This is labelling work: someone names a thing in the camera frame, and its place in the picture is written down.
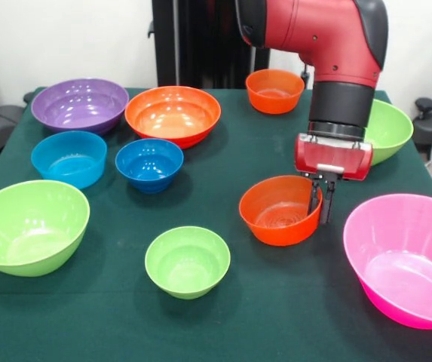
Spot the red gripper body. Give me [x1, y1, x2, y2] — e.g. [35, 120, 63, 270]
[294, 136, 374, 184]

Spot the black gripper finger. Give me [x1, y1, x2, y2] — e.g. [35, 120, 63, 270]
[320, 181, 338, 225]
[308, 180, 323, 216]

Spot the small translucent orange bowl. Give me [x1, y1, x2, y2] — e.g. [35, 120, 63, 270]
[238, 174, 324, 247]
[245, 68, 306, 115]

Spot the large green bowl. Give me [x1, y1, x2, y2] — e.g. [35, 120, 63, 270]
[0, 179, 91, 278]
[364, 98, 415, 167]

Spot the small green bowl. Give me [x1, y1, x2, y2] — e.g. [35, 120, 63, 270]
[144, 225, 231, 300]

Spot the large orange bowl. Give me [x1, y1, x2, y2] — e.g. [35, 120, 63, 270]
[124, 85, 222, 150]

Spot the small dark blue bowl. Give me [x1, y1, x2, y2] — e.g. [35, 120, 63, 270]
[115, 137, 185, 195]

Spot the purple bowl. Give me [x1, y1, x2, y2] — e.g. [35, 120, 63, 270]
[30, 78, 130, 137]

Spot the dark green table cloth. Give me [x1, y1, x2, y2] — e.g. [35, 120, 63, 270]
[0, 87, 432, 362]

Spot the large pink bowl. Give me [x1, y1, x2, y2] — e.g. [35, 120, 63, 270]
[342, 193, 432, 330]

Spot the light blue translucent bowl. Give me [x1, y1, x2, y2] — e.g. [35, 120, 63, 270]
[30, 130, 108, 190]

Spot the black wall cable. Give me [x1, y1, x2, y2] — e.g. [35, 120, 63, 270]
[300, 62, 311, 91]

